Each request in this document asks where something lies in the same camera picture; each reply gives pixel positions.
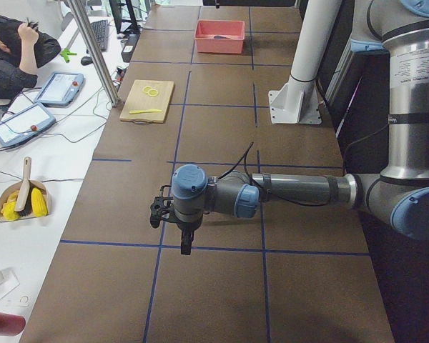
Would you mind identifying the pink plastic bin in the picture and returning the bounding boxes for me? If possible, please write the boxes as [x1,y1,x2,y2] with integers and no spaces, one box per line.
[194,20,245,54]

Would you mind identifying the teach pendant upper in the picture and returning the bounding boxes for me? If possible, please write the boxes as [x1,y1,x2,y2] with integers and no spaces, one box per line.
[34,72,84,107]

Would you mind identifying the left black braided cable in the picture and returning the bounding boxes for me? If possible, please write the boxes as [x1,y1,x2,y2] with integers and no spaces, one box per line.
[217,141,330,207]

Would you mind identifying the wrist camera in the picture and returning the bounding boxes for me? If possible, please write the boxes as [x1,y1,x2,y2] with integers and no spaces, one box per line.
[149,184,178,229]

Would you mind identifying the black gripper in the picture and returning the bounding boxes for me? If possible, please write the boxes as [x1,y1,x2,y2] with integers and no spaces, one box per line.
[177,217,202,255]

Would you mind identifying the black computer mouse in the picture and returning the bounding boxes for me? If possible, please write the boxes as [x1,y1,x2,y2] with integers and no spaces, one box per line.
[80,56,93,66]

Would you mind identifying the black keyboard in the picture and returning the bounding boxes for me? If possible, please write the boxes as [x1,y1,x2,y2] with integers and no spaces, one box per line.
[90,19,109,52]

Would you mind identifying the bamboo cutting board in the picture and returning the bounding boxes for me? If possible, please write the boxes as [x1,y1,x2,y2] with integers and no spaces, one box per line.
[119,79,174,124]

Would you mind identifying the yellow plastic knife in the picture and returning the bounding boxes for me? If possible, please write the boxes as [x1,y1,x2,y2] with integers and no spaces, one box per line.
[129,109,162,115]

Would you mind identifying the aluminium frame post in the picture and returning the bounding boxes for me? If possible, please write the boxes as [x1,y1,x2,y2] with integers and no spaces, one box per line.
[67,0,121,108]

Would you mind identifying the teach pendant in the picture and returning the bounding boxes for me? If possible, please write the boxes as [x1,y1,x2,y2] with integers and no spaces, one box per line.
[34,72,84,107]
[0,103,56,147]

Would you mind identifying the teach pendant lower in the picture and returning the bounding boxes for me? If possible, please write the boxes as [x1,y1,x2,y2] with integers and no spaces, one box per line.
[0,103,56,147]

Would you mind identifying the dustpan with toy corn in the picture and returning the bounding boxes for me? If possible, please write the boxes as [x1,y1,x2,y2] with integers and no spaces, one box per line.
[0,156,51,222]

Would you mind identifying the lemon slice lower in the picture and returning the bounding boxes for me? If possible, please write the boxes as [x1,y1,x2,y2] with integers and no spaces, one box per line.
[144,88,159,97]

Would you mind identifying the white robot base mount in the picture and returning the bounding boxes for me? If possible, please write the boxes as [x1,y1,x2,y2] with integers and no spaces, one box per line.
[269,1,327,125]

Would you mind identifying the seated person in black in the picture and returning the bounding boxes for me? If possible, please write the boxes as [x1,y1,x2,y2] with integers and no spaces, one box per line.
[0,16,61,101]

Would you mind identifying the green plastic toy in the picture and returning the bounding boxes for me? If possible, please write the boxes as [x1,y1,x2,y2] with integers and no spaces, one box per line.
[60,48,77,63]

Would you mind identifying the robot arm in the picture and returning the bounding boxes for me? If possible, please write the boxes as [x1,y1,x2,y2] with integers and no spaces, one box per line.
[150,1,429,254]

